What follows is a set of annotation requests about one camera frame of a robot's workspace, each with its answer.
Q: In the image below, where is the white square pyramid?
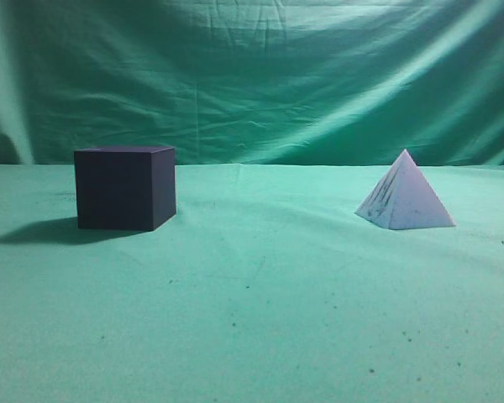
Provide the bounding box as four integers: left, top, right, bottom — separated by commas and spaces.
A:
355, 150, 455, 230

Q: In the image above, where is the green backdrop cloth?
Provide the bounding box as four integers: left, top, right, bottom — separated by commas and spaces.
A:
0, 1, 504, 165

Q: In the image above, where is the dark purple cube block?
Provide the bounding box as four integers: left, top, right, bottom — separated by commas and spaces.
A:
74, 146, 177, 231

